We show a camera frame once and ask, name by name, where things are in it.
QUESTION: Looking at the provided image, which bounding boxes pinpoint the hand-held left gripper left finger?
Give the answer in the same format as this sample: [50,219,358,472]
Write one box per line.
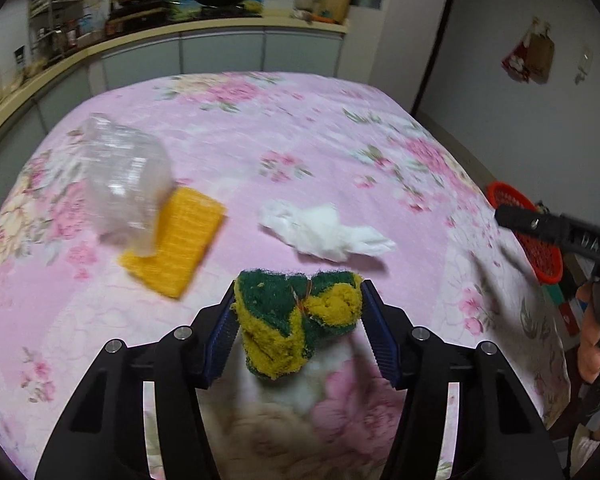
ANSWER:
[34,280,241,480]

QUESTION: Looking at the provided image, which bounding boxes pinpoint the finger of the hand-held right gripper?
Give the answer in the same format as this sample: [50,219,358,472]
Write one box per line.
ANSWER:
[494,202,600,263]

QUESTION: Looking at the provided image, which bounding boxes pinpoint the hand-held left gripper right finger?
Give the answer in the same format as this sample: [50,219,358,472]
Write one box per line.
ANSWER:
[360,280,566,480]

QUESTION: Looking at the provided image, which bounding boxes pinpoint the red plastic mesh basket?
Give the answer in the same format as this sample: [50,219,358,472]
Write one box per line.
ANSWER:
[486,181,565,286]

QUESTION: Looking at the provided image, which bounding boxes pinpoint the green and yellow scouring sponge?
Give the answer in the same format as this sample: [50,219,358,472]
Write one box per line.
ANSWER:
[233,269,365,380]

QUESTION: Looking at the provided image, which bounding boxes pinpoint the person's right hand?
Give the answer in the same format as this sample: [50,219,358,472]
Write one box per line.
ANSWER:
[576,280,600,385]

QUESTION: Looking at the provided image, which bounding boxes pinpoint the yellow ribbed sponge cloth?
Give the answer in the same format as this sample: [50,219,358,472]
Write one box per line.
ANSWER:
[118,186,228,301]

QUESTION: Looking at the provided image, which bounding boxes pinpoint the crumpled white tissue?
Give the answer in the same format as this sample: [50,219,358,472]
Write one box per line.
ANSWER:
[257,200,397,264]

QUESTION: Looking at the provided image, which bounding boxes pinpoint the red printed bag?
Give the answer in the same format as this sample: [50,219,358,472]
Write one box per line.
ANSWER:
[500,40,534,81]

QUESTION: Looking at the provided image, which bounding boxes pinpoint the brown paper bag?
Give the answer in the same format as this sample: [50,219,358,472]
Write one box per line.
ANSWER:
[522,20,555,84]

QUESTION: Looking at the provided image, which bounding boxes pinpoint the clear plastic bag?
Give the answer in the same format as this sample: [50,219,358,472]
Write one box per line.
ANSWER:
[77,115,174,259]

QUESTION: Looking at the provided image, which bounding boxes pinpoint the pink floral blanket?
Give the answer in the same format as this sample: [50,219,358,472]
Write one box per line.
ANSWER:
[0,71,574,480]

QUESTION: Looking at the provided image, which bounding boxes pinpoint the grey lower cabinets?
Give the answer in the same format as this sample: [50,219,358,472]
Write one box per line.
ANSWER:
[0,30,344,196]

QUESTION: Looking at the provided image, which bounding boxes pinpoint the beige kitchen countertop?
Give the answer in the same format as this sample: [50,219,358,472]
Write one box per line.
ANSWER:
[0,12,349,153]

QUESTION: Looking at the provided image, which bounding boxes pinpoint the metal kitchen rack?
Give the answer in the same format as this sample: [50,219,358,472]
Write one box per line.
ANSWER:
[27,0,106,54]

